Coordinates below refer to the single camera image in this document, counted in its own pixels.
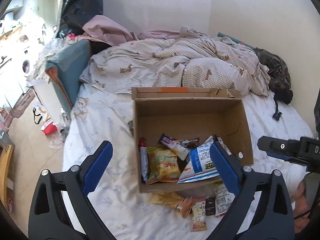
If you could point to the right hand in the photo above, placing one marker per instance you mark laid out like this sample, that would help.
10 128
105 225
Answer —
301 206

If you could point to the red white shopping bag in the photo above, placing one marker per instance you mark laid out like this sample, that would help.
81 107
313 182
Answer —
40 114

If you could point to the grey sock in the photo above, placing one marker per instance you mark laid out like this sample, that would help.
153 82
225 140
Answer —
131 128

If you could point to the pink bear snack packet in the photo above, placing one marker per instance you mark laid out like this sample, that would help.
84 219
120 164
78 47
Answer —
199 216

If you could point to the dark purple snack packet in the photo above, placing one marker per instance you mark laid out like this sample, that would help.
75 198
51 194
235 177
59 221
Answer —
210 206

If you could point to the tan orange snack bar packet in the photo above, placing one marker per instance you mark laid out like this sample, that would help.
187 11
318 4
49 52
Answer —
171 199

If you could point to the small white blue packet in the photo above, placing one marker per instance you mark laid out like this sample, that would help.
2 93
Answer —
174 146

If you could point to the teal bed headboard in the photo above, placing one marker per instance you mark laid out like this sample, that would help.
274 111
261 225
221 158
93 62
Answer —
64 70

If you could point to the checkered beige quilt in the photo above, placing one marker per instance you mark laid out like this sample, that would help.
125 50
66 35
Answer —
192 59

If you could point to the brown cardboard box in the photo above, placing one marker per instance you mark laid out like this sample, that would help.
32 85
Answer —
188 113

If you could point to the white washing machine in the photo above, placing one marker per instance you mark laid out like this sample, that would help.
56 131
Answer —
24 66

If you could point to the white blue snack bag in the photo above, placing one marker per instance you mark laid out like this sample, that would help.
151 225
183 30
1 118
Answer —
200 166

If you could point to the red white stick packet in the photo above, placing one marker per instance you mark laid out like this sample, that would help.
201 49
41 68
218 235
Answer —
144 161

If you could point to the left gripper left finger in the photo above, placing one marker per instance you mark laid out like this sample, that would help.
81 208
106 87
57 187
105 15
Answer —
48 217

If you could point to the black plastic bag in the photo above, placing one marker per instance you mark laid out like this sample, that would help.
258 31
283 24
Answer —
75 14

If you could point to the brown white chocolate snack packet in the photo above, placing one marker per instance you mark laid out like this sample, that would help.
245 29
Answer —
191 143

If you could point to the white rice cake packet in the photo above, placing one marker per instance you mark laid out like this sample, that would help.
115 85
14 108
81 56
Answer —
224 146

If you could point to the pink cloth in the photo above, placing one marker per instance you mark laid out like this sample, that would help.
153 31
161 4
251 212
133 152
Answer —
103 29

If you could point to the orange yellow snack bag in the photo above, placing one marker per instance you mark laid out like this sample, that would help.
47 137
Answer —
163 166

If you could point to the wooden chair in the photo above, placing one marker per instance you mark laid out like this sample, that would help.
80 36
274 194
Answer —
7 184

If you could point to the white red snack bag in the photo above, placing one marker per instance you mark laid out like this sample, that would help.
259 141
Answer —
223 198

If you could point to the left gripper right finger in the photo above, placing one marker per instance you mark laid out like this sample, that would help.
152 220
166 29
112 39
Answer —
273 218

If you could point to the dark camouflage garment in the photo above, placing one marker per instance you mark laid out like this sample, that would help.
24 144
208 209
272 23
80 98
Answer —
280 82

